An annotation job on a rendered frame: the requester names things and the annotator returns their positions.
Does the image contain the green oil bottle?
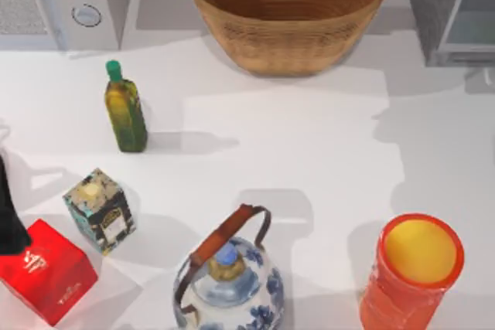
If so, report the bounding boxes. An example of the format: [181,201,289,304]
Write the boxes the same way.
[104,60,149,153]

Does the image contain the brown woven basket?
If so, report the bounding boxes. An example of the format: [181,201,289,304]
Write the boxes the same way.
[189,0,388,78]

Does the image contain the blue and white teapot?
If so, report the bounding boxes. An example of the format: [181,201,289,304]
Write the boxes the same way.
[172,202,285,330]

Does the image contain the teal and cream carton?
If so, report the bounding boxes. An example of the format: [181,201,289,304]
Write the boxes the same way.
[62,168,138,257]

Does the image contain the round microwave knob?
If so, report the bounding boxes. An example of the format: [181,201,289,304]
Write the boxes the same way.
[70,2,103,28]

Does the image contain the orange cup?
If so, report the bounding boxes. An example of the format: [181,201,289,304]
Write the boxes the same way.
[359,213,465,330]

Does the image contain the pale microwave oven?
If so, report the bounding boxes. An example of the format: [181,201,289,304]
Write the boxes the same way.
[0,0,137,52]

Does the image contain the red box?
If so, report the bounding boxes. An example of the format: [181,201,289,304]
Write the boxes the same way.
[0,218,99,328]

